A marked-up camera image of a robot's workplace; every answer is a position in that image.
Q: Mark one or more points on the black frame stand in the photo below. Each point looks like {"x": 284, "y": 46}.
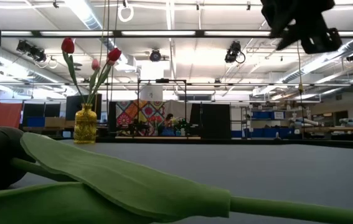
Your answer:
{"x": 162, "y": 80}

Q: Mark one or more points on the cardboard box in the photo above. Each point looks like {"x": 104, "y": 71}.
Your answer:
{"x": 54, "y": 121}

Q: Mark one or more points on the black monitor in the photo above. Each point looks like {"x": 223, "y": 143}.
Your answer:
{"x": 76, "y": 107}

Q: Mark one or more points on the black artificial tulip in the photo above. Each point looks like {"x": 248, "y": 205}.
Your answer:
{"x": 117, "y": 177}

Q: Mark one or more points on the white hanging box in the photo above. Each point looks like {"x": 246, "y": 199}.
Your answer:
{"x": 151, "y": 93}

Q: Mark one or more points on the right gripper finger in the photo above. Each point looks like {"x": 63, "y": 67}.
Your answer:
{"x": 291, "y": 37}
{"x": 277, "y": 15}

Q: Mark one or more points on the colourful patterned quilt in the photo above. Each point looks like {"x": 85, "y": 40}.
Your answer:
{"x": 132, "y": 115}

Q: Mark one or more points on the yellow glass vase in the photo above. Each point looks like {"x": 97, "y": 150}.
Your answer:
{"x": 85, "y": 127}

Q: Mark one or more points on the black overhead light bar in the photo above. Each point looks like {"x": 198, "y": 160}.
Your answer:
{"x": 117, "y": 33}

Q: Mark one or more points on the red artificial tulip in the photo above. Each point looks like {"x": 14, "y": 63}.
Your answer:
{"x": 68, "y": 45}
{"x": 114, "y": 54}

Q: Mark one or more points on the blue storage bins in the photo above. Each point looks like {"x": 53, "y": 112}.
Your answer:
{"x": 266, "y": 133}

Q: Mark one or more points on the wooden workbench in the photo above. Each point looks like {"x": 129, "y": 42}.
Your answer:
{"x": 344, "y": 128}

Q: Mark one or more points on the black panel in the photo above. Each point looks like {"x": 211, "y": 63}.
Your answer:
{"x": 210, "y": 121}

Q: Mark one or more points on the blue box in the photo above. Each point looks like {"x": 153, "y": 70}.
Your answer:
{"x": 35, "y": 121}

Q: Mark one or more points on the pink artificial tulip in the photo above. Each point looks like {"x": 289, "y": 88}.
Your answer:
{"x": 95, "y": 64}

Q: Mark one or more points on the person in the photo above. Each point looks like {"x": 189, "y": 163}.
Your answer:
{"x": 167, "y": 129}

